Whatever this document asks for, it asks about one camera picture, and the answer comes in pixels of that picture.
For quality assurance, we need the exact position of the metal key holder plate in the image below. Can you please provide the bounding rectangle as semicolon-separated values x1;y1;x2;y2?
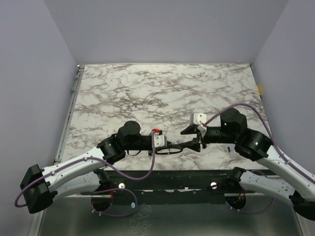
155;145;184;155

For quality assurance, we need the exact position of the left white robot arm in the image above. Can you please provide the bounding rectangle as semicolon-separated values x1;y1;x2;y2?
18;121;167;214

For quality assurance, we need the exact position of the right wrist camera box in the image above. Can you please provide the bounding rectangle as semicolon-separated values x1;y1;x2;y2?
190;112;207;132

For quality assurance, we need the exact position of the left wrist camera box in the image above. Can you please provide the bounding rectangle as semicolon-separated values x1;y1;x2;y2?
154;134;167;148

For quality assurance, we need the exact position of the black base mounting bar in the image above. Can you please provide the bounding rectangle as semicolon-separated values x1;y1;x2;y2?
91;168;247;210

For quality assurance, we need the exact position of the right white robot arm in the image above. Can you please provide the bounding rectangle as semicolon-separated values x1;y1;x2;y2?
181;108;315;221

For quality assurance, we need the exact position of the left aluminium rail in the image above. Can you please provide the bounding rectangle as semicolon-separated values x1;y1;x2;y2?
53;65;85;164

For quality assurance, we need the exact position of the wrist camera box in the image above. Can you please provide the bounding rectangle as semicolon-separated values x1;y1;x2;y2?
154;134;167;148
190;112;207;132

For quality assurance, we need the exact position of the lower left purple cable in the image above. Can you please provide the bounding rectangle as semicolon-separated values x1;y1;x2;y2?
91;183;139;218

